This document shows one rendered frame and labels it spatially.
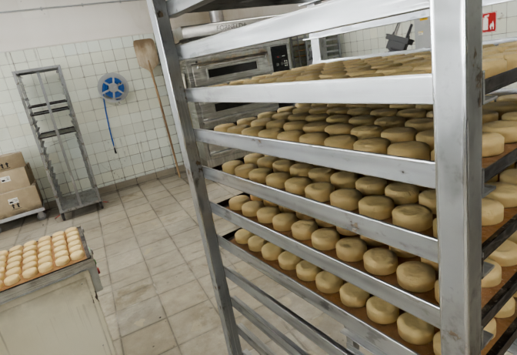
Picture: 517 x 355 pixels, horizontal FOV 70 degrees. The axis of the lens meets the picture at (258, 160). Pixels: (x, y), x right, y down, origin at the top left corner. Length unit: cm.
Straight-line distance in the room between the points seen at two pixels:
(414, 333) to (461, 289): 20
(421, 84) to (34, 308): 161
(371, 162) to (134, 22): 541
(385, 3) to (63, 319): 165
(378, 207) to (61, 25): 537
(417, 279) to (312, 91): 29
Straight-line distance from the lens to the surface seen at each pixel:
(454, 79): 36
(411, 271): 57
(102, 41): 568
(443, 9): 36
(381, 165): 46
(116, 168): 577
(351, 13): 45
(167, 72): 83
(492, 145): 51
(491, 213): 54
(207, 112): 485
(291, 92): 54
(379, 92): 44
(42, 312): 177
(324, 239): 66
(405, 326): 62
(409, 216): 52
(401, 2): 41
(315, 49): 109
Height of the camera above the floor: 156
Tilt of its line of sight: 16 degrees down
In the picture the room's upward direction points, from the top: 10 degrees counter-clockwise
